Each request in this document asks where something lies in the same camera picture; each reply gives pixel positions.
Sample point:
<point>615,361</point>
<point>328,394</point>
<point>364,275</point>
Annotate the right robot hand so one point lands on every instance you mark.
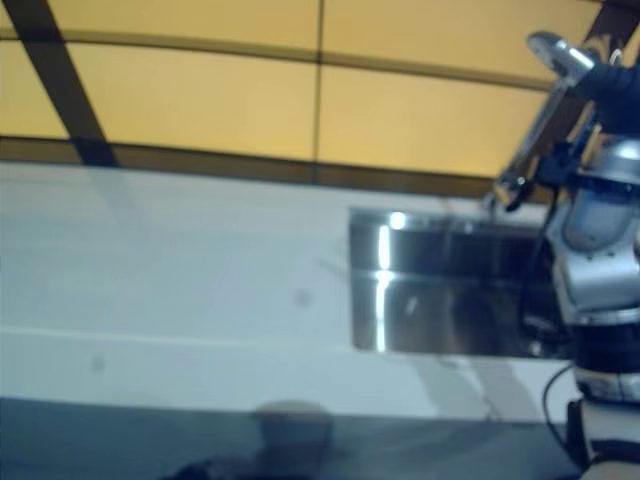
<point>615,95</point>

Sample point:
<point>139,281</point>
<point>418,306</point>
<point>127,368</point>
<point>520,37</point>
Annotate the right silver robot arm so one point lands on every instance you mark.
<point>595,225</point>

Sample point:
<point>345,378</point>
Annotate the chrome kitchen faucet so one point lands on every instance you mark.
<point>535,135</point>

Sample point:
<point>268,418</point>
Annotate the stainless steel sink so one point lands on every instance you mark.
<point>440,300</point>

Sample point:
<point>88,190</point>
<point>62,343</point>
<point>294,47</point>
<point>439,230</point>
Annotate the white glossy cabinet door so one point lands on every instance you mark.
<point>100,440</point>

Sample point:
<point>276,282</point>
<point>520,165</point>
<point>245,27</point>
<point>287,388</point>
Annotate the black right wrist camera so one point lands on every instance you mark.
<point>555,165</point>

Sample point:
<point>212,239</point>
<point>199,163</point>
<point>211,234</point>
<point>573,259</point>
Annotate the yellow window with dark frame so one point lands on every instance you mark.
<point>200,100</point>

